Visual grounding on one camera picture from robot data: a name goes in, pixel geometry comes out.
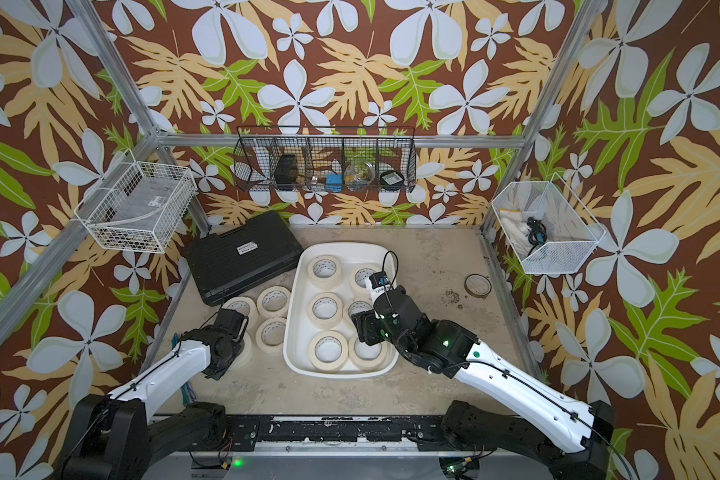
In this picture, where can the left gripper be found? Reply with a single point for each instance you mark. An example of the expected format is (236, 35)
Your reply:
(222, 370)

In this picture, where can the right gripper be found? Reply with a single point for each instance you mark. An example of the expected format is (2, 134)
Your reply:
(366, 327)

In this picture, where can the masking tape roll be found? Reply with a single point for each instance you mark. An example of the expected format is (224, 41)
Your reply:
(270, 335)
(246, 306)
(273, 302)
(325, 272)
(367, 357)
(359, 276)
(325, 311)
(328, 351)

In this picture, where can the white plastic storage tray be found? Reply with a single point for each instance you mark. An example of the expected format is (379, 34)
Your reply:
(299, 330)

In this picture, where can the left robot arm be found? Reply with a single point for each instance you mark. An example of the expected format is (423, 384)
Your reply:
(113, 436)

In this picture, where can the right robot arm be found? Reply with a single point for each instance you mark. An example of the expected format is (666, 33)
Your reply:
(570, 437)

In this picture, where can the blue box in basket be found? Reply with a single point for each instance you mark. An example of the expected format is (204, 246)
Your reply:
(334, 183)

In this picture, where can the black box in basket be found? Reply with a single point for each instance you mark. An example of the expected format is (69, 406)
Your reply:
(286, 171)

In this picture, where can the black plastic tool case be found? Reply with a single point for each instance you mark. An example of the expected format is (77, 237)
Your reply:
(228, 264)

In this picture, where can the black square item in basket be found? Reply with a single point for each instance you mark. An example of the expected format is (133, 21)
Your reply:
(391, 180)

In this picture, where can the clear round container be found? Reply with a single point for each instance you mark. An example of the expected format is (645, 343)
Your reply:
(359, 175)

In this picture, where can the white mesh basket right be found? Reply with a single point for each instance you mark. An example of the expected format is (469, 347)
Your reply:
(547, 225)

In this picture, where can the white wire basket left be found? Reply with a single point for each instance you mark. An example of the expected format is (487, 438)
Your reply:
(138, 205)

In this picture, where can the black wire basket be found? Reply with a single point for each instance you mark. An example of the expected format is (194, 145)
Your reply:
(321, 151)

